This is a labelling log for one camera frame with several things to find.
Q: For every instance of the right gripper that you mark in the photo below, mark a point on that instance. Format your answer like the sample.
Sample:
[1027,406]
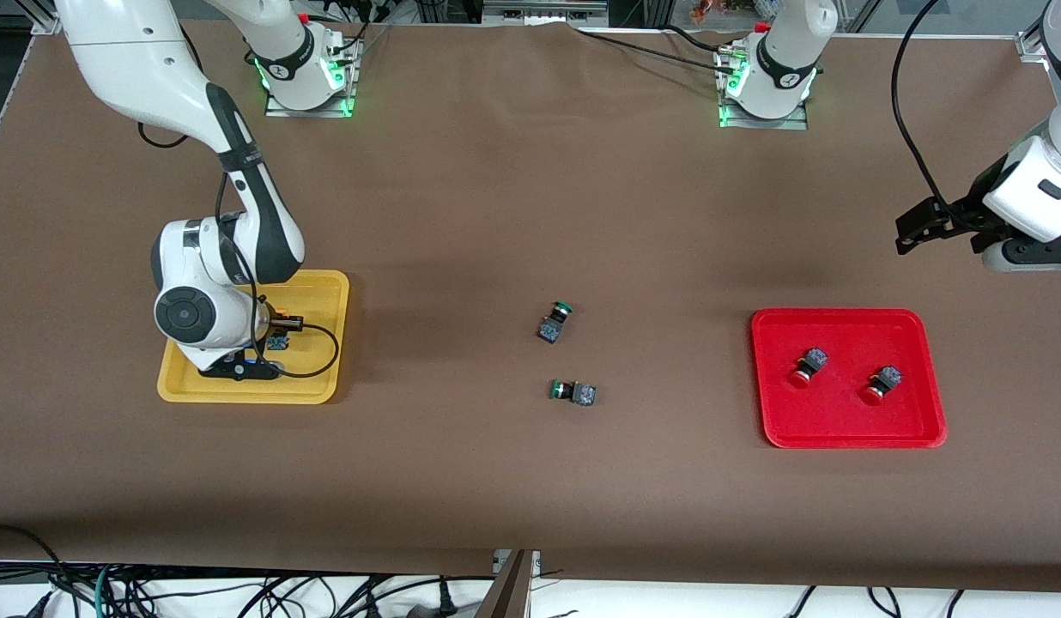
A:
[283,324]

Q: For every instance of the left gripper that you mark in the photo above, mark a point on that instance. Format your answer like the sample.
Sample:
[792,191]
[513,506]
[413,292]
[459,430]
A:
[968,212]

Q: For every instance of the yellow push button switch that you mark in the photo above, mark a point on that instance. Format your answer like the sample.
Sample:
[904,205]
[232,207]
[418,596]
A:
[278,342]

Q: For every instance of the red push button switch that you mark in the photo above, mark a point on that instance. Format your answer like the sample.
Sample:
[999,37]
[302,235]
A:
[809,365]
[882,382]

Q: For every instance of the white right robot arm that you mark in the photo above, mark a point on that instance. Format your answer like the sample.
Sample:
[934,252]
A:
[136,60]

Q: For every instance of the yellow plastic tray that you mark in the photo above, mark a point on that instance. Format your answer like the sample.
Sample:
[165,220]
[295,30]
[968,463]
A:
[312,386]

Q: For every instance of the red plastic tray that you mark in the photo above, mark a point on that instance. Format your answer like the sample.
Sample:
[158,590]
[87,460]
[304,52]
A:
[839,421]

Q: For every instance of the aluminium corner profile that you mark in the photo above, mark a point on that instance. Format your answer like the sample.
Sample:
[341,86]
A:
[45,26]
[1035,51]

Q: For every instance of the brown table cover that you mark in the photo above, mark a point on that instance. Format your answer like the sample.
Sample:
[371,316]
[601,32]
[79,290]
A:
[496,215]

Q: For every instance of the orange background object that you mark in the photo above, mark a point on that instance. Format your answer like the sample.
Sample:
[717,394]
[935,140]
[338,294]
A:
[709,9]

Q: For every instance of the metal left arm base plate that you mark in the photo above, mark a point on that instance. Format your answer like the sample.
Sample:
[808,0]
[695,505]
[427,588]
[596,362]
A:
[797,122]

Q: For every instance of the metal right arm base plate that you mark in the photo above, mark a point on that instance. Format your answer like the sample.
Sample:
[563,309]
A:
[346,86]

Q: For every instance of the green push button switch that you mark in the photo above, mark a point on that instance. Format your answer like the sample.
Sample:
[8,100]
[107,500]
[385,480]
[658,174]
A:
[549,329]
[582,395]

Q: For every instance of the white metal bracket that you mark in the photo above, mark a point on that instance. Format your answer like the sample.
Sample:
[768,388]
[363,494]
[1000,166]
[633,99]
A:
[535,562]

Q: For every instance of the brown table post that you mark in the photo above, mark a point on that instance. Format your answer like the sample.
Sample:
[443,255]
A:
[506,596]

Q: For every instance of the aluminium frame bar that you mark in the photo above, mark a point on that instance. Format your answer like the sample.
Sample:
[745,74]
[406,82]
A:
[543,10]

